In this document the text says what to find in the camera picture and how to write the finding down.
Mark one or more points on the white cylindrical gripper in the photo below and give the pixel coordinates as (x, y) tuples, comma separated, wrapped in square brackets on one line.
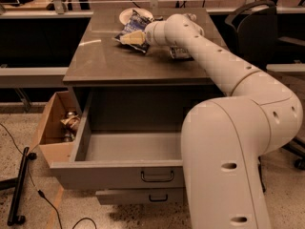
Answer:
[(150, 34)]

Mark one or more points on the blue chip bag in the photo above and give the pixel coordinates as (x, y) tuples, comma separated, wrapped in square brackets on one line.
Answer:
[(136, 23)]

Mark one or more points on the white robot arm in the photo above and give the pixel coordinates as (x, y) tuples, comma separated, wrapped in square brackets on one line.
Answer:
[(223, 138)]

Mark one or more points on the grey drawer cabinet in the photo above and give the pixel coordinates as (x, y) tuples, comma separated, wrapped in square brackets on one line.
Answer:
[(101, 61)]

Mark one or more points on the open grey top drawer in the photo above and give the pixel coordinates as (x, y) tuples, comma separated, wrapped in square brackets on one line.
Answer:
[(127, 140)]

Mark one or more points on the grey lower drawer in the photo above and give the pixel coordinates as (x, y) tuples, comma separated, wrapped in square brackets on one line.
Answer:
[(140, 196)]

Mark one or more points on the white paper bowl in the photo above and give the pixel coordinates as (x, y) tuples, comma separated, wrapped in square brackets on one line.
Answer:
[(126, 14)]

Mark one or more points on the crushed green soda can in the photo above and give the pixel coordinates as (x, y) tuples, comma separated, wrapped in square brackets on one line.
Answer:
[(179, 53)]

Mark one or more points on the clear plastic water bottle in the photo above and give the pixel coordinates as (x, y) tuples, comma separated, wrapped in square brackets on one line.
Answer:
[(191, 16)]

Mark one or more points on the cans inside cardboard box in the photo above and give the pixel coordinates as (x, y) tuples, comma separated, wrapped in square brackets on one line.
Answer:
[(71, 124)]

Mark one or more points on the black office chair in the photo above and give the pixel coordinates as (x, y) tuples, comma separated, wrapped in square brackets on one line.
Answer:
[(252, 32)]

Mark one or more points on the cardboard box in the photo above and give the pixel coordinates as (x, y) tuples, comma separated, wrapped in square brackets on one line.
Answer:
[(50, 132)]

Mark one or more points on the black stand base with wheels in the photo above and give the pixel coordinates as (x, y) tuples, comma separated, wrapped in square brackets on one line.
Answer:
[(17, 184)]

